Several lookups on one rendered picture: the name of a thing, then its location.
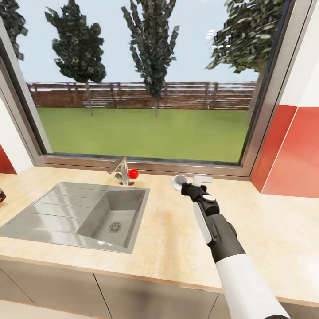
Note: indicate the drop in sink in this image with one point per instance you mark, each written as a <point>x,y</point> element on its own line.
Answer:
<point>82,214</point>

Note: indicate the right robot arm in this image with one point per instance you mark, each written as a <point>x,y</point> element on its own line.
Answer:
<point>247,295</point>

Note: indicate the fixed window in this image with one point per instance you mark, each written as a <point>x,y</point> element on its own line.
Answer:
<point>179,87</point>

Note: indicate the cabinet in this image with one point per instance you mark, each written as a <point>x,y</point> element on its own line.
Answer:
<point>114,297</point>

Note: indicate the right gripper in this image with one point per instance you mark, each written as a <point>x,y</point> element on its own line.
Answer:
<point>188,189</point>

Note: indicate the coffee cup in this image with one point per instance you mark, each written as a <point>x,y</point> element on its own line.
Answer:
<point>177,181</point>

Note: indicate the countertop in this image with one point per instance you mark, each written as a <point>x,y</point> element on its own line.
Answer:
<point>310,206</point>
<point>281,241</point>

